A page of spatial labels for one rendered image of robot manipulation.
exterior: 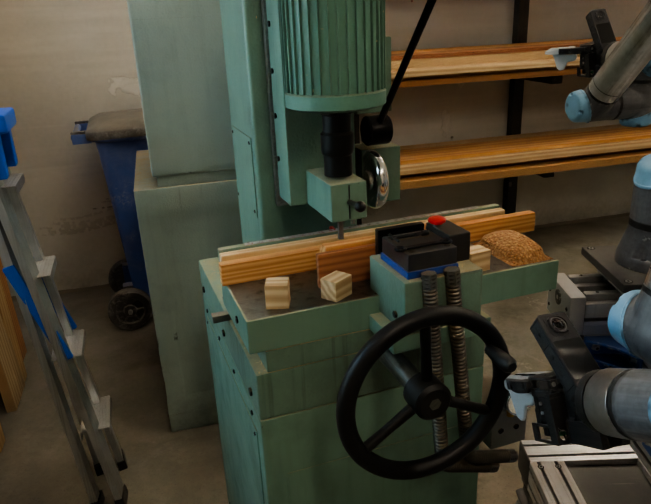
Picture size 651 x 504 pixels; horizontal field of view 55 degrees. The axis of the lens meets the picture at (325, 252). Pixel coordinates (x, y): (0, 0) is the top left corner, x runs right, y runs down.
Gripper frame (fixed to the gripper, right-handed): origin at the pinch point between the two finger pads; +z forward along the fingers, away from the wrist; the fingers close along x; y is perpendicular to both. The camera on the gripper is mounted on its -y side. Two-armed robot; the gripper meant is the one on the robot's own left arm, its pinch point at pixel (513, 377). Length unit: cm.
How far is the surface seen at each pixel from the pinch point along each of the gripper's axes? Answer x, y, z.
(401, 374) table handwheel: -12.6, -2.2, 11.2
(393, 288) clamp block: -11.4, -15.7, 11.3
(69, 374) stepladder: -73, -10, 100
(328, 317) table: -20.9, -12.9, 18.5
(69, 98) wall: -79, -143, 230
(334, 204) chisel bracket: -15.9, -32.3, 21.4
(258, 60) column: -24, -64, 30
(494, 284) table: 11.2, -14.3, 20.2
